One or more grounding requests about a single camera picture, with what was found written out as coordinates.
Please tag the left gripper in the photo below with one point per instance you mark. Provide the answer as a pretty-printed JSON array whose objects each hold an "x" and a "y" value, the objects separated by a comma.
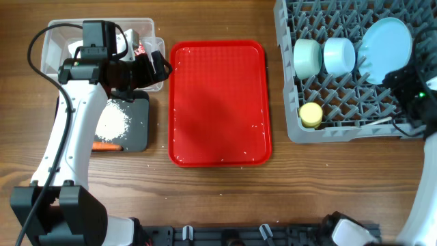
[{"x": 143, "y": 61}]

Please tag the red snack wrapper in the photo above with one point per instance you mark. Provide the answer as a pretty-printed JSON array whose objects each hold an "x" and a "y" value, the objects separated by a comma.
[{"x": 139, "y": 50}]

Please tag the white rice pile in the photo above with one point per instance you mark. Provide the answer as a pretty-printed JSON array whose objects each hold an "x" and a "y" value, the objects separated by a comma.
[{"x": 113, "y": 122}]

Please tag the orange carrot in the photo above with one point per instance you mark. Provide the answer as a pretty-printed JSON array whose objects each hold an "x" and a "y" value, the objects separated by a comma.
[{"x": 106, "y": 147}]

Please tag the green bowl with rice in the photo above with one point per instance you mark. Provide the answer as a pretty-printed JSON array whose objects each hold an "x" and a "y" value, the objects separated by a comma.
[{"x": 307, "y": 58}]

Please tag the yellow cup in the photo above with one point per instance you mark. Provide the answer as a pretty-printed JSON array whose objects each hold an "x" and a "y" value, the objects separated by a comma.
[{"x": 311, "y": 115}]

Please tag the small blue bowl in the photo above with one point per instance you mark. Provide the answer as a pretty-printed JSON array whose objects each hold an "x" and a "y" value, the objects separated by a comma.
[{"x": 339, "y": 56}]

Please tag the light blue plate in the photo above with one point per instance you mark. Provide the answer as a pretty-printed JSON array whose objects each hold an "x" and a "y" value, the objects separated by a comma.
[{"x": 385, "y": 47}]

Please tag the white plastic spoon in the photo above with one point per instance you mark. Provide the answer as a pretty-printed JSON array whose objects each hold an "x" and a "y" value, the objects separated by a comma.
[{"x": 380, "y": 121}]

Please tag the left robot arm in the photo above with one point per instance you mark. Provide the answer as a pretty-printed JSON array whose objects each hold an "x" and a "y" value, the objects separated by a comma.
[{"x": 56, "y": 208}]

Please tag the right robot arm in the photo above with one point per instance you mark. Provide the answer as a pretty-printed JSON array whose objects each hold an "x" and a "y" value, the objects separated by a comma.
[{"x": 418, "y": 102}]

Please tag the red serving tray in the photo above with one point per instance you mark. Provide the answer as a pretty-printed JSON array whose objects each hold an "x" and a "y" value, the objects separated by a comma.
[{"x": 218, "y": 104}]

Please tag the black tray bin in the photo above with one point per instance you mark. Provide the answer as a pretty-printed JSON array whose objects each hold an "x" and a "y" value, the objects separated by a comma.
[{"x": 136, "y": 119}]

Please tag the clear plastic bin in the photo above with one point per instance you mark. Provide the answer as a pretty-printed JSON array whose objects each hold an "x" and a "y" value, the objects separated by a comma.
[{"x": 60, "y": 43}]

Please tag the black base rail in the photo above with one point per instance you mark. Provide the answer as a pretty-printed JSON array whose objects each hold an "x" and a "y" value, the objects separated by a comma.
[{"x": 291, "y": 235}]

